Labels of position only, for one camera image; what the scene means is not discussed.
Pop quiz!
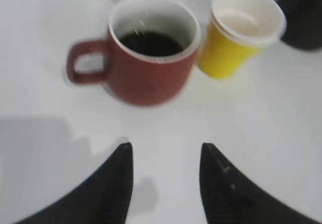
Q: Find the dark red ceramic mug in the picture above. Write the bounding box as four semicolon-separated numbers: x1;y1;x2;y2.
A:
66;0;201;106

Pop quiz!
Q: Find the black ceramic mug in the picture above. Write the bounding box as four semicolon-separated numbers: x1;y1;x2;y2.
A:
277;0;321;50

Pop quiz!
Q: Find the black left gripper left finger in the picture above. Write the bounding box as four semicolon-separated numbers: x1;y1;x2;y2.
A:
19;142;133;223

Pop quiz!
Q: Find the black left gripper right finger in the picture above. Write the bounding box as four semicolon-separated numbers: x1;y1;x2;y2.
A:
200;143;316;224

